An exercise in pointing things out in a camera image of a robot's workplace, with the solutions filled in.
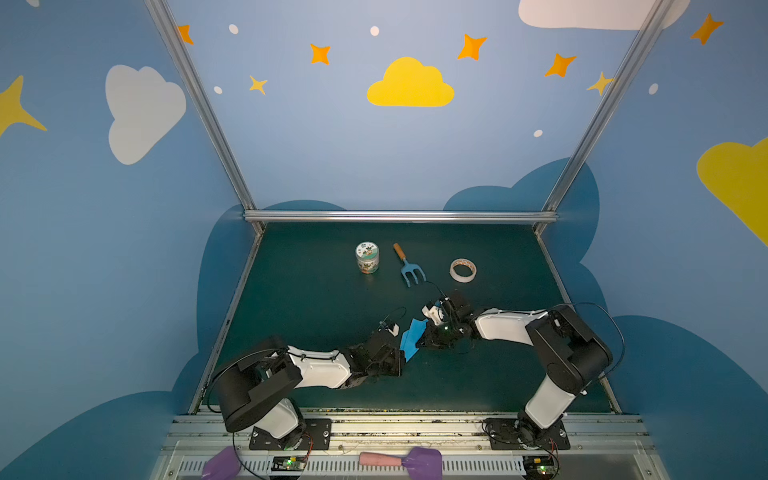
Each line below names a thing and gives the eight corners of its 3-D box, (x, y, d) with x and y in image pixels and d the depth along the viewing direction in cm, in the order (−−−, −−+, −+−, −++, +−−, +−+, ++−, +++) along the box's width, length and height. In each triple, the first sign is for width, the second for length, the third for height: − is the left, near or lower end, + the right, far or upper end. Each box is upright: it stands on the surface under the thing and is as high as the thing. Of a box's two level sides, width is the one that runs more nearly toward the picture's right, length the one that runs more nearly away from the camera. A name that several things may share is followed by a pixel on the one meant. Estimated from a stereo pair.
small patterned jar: (356, 274, 108) (354, 260, 102) (357, 255, 114) (356, 241, 108) (379, 274, 108) (378, 260, 102) (379, 255, 114) (379, 241, 108)
